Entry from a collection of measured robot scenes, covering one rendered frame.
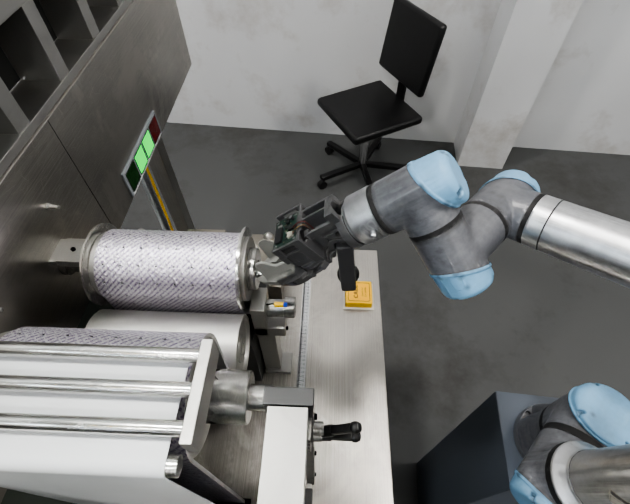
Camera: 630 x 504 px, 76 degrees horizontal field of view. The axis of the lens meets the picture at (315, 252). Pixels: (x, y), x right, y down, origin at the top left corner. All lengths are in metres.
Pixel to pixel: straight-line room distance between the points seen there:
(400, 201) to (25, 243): 0.57
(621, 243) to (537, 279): 1.92
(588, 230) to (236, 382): 0.47
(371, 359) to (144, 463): 0.69
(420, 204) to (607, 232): 0.23
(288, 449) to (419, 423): 1.56
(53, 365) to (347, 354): 0.68
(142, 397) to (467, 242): 0.41
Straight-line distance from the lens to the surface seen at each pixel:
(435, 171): 0.50
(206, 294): 0.70
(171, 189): 1.77
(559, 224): 0.61
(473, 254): 0.55
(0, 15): 0.80
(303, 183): 2.68
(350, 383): 1.00
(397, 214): 0.52
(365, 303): 1.06
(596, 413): 0.88
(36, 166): 0.80
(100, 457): 0.45
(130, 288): 0.74
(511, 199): 0.63
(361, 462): 0.96
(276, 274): 0.65
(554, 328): 2.38
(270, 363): 0.97
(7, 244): 0.74
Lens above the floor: 1.84
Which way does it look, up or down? 53 degrees down
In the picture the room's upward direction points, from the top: straight up
